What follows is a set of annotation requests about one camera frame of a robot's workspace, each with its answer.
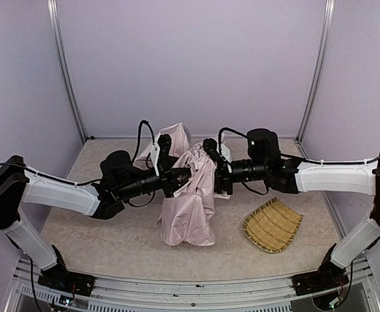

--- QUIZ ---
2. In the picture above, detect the pink and black folding umbrella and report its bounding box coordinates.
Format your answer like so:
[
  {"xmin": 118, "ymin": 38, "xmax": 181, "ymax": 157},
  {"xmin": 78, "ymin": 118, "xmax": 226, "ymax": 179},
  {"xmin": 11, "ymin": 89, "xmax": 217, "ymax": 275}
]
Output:
[{"xmin": 134, "ymin": 122, "xmax": 233, "ymax": 248}]

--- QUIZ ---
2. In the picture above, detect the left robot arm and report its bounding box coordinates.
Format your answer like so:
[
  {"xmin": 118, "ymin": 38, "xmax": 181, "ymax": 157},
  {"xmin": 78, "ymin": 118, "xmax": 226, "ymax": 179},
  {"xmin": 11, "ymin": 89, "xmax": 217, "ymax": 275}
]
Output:
[{"xmin": 0, "ymin": 150, "xmax": 191, "ymax": 296}]

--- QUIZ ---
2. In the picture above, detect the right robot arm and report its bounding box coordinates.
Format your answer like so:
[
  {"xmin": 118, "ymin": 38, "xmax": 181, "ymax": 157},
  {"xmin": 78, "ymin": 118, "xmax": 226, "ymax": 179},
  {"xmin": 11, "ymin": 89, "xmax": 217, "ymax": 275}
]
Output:
[{"xmin": 203, "ymin": 129, "xmax": 380, "ymax": 294}]

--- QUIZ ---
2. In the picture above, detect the woven bamboo tray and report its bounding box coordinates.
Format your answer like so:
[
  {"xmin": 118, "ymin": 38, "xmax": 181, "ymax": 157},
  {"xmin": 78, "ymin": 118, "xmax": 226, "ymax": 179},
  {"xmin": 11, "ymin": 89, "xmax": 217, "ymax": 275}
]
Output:
[{"xmin": 243, "ymin": 198, "xmax": 303, "ymax": 254}]

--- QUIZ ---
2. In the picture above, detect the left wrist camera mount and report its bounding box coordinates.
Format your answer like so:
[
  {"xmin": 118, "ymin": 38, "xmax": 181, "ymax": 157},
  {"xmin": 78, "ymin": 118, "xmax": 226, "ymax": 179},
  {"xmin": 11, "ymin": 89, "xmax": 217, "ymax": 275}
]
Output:
[{"xmin": 150, "ymin": 134, "xmax": 176, "ymax": 177}]

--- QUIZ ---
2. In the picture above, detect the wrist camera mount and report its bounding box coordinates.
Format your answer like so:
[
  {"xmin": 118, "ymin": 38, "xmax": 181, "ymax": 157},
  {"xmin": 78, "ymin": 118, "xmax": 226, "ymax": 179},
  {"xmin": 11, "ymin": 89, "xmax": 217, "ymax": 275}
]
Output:
[
  {"xmin": 202, "ymin": 138, "xmax": 232, "ymax": 165},
  {"xmin": 150, "ymin": 134, "xmax": 176, "ymax": 177}
]

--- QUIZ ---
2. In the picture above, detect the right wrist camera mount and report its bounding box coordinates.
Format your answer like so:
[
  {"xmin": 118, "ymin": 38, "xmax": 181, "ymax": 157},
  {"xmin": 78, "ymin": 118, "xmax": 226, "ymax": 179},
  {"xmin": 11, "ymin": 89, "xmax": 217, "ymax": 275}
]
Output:
[{"xmin": 202, "ymin": 138, "xmax": 232, "ymax": 165}]

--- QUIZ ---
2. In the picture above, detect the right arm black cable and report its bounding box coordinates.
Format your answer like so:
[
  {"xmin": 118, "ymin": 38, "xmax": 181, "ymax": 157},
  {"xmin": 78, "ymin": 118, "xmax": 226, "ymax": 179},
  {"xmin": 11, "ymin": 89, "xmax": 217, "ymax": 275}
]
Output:
[{"xmin": 217, "ymin": 126, "xmax": 251, "ymax": 144}]

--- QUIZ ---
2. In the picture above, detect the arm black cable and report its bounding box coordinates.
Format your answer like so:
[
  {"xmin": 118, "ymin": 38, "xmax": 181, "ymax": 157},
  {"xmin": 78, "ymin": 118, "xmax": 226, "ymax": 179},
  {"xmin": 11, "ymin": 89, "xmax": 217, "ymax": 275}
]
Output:
[
  {"xmin": 134, "ymin": 119, "xmax": 157, "ymax": 170},
  {"xmin": 217, "ymin": 126, "xmax": 251, "ymax": 144}
]

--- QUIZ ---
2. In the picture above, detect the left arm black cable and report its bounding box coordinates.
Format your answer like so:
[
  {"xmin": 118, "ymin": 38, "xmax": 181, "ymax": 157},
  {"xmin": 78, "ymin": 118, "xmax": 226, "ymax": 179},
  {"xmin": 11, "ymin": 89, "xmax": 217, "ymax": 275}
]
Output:
[{"xmin": 134, "ymin": 119, "xmax": 157, "ymax": 170}]

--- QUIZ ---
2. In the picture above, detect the aluminium front rail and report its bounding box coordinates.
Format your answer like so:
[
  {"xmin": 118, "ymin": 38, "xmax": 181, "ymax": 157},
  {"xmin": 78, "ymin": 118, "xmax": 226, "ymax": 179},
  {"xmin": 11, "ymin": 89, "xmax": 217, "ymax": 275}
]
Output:
[{"xmin": 2, "ymin": 258, "xmax": 380, "ymax": 311}]

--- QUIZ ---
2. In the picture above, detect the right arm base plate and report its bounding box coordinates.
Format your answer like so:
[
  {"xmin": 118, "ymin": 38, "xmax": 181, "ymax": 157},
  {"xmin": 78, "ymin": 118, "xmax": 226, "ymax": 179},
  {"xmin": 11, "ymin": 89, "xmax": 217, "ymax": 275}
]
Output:
[{"xmin": 292, "ymin": 271, "xmax": 349, "ymax": 296}]

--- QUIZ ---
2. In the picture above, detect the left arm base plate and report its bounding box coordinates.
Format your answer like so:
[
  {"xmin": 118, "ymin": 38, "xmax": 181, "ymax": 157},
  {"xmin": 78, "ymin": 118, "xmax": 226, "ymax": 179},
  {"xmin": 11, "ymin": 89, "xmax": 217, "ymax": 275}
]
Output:
[{"xmin": 38, "ymin": 271, "xmax": 96, "ymax": 297}]

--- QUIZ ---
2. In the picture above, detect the right aluminium corner post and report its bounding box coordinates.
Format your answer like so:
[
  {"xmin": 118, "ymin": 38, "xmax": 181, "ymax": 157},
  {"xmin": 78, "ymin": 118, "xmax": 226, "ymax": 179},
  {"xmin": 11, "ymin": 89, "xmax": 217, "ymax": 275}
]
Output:
[{"xmin": 296, "ymin": 0, "xmax": 335, "ymax": 145}]

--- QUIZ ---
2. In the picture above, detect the aluminium corner post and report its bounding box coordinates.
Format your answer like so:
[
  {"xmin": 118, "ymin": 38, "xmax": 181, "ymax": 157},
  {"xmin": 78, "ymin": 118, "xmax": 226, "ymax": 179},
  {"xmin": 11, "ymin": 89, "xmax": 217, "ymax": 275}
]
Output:
[
  {"xmin": 296, "ymin": 0, "xmax": 335, "ymax": 145},
  {"xmin": 47, "ymin": 0, "xmax": 88, "ymax": 144}
]

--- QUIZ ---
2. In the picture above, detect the left aluminium corner post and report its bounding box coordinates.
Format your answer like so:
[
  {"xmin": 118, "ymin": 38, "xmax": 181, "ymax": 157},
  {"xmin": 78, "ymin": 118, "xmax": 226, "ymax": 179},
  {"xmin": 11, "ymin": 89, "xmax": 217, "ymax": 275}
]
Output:
[{"xmin": 47, "ymin": 0, "xmax": 88, "ymax": 144}]

